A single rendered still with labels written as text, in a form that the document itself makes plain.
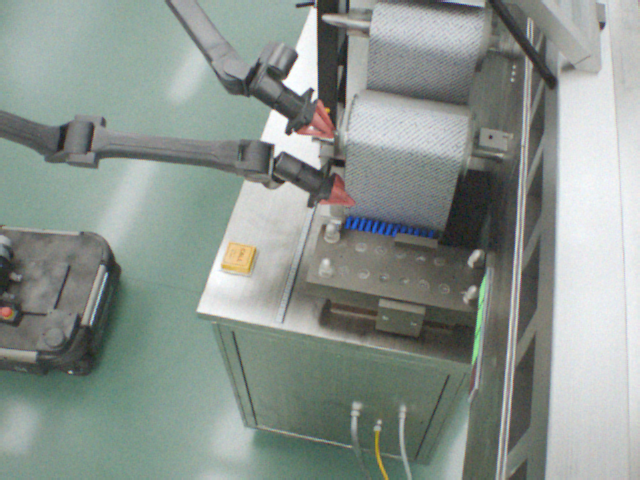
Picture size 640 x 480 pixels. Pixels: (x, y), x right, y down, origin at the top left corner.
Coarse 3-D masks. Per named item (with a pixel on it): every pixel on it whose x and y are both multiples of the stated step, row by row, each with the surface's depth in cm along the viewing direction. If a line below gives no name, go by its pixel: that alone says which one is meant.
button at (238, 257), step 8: (232, 248) 163; (240, 248) 163; (248, 248) 163; (224, 256) 161; (232, 256) 161; (240, 256) 161; (248, 256) 161; (224, 264) 160; (232, 264) 160; (240, 264) 160; (248, 264) 160; (248, 272) 161
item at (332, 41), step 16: (320, 0) 147; (336, 0) 146; (320, 16) 151; (320, 32) 155; (336, 32) 154; (320, 48) 159; (336, 48) 158; (320, 64) 163; (336, 64) 162; (320, 80) 167; (336, 80) 167; (320, 96) 172; (336, 96) 171; (336, 112) 176
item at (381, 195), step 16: (352, 176) 143; (368, 176) 142; (384, 176) 141; (400, 176) 140; (416, 176) 139; (352, 192) 148; (368, 192) 147; (384, 192) 145; (400, 192) 144; (416, 192) 143; (432, 192) 142; (448, 192) 141; (352, 208) 153; (368, 208) 151; (384, 208) 150; (400, 208) 149; (416, 208) 147; (432, 208) 146; (448, 208) 145; (400, 224) 154; (416, 224) 152; (432, 224) 151
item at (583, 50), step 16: (496, 0) 84; (528, 0) 85; (544, 0) 85; (592, 0) 98; (528, 16) 87; (544, 16) 86; (560, 16) 87; (592, 16) 95; (512, 32) 87; (544, 32) 88; (560, 32) 88; (576, 32) 89; (592, 32) 93; (528, 48) 89; (560, 48) 90; (576, 48) 89; (592, 48) 91; (544, 64) 91; (576, 64) 91; (592, 64) 90; (544, 80) 93
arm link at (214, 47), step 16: (176, 0) 139; (192, 0) 139; (176, 16) 140; (192, 16) 138; (208, 16) 138; (192, 32) 137; (208, 32) 137; (208, 48) 135; (224, 48) 135; (224, 80) 134; (240, 80) 134
